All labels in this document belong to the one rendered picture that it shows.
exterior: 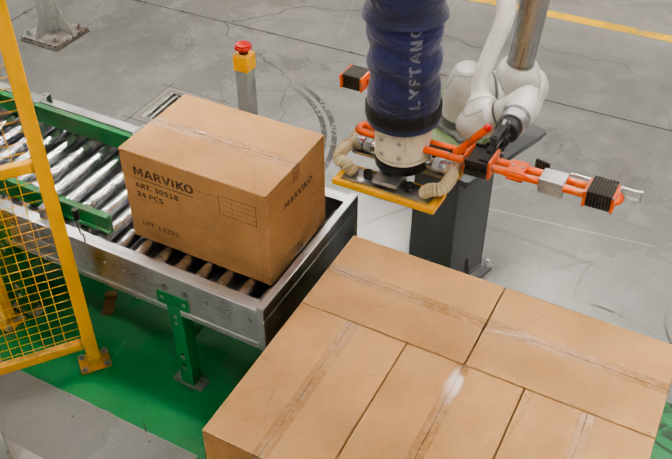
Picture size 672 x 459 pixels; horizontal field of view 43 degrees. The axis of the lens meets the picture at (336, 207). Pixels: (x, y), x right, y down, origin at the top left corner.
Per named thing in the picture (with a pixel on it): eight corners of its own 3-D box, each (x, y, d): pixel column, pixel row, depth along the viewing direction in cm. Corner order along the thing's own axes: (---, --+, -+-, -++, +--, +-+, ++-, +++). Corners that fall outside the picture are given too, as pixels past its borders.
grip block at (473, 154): (460, 174, 245) (461, 157, 241) (473, 156, 251) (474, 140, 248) (487, 181, 241) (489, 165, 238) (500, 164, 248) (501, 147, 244)
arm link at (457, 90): (437, 101, 337) (442, 54, 322) (482, 99, 338) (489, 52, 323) (445, 126, 325) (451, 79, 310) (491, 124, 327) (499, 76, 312)
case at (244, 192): (134, 234, 319) (117, 147, 294) (196, 177, 346) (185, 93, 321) (271, 286, 297) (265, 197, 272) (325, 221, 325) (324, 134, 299)
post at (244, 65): (248, 244, 397) (231, 54, 334) (256, 236, 401) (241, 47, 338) (260, 249, 394) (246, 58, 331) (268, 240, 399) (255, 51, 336)
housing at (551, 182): (536, 192, 237) (537, 179, 234) (544, 179, 241) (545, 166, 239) (560, 199, 234) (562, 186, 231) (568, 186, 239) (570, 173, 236)
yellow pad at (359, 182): (331, 183, 260) (330, 170, 257) (347, 167, 267) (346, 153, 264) (433, 215, 246) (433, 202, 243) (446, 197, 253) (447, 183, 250)
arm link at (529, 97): (538, 127, 260) (502, 138, 269) (553, 103, 271) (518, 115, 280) (522, 97, 257) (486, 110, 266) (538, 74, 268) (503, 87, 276)
